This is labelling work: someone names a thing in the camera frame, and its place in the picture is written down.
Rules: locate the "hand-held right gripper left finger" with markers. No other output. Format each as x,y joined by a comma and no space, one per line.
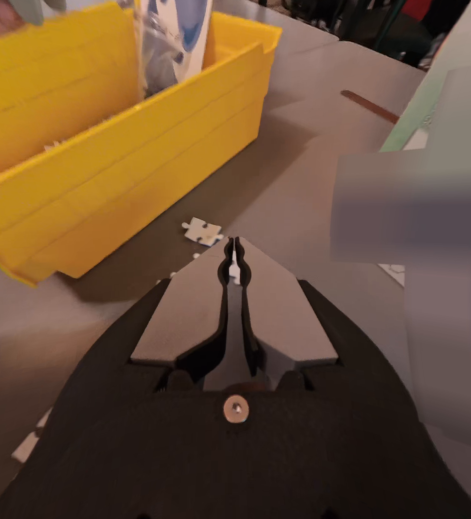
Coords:
187,316

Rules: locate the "puzzle bag with blue picture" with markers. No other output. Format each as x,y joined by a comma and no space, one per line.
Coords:
178,36

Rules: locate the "yellow plastic bin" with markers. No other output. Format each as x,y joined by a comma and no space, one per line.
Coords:
118,170

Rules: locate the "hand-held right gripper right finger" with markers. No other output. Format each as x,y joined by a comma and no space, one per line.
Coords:
288,316

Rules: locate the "printed paper leaflet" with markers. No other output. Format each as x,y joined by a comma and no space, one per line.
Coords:
393,271

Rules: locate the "person's left hand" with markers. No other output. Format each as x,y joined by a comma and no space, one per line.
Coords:
2,20

